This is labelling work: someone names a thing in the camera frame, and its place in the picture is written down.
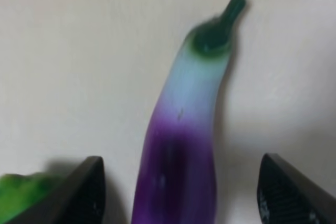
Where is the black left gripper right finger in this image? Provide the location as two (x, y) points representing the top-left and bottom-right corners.
(257, 153), (335, 224)

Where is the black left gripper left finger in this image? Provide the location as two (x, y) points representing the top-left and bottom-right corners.
(8, 156), (106, 224)

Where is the purple toy eggplant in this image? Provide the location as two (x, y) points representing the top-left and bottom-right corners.
(131, 0), (247, 223)

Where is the green toy lime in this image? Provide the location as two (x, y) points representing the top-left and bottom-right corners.
(1, 173), (62, 223)

